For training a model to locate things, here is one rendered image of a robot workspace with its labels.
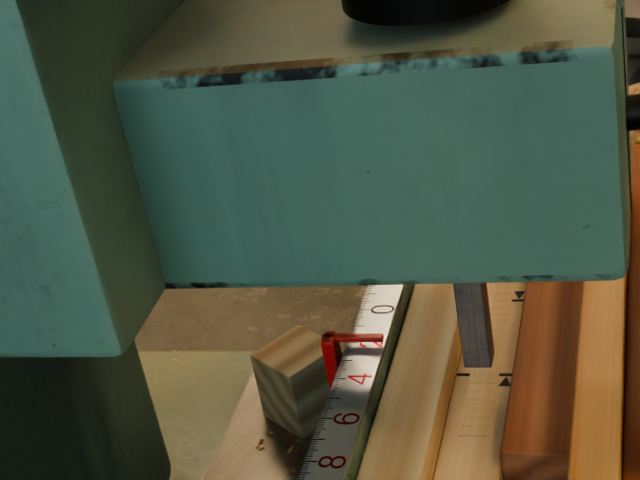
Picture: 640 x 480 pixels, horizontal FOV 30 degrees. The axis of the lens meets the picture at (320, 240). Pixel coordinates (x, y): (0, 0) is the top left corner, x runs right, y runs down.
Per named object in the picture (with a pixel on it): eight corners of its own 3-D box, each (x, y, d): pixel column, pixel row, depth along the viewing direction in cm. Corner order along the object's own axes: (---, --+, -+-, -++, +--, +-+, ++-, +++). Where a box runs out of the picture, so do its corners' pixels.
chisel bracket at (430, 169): (633, 331, 33) (619, 42, 29) (164, 335, 37) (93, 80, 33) (635, 203, 39) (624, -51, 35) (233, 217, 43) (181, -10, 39)
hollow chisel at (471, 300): (491, 368, 38) (475, 234, 36) (464, 368, 39) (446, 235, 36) (494, 351, 39) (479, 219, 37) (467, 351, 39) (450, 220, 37)
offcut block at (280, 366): (311, 385, 65) (298, 323, 63) (352, 407, 63) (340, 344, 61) (263, 416, 63) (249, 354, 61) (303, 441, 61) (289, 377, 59)
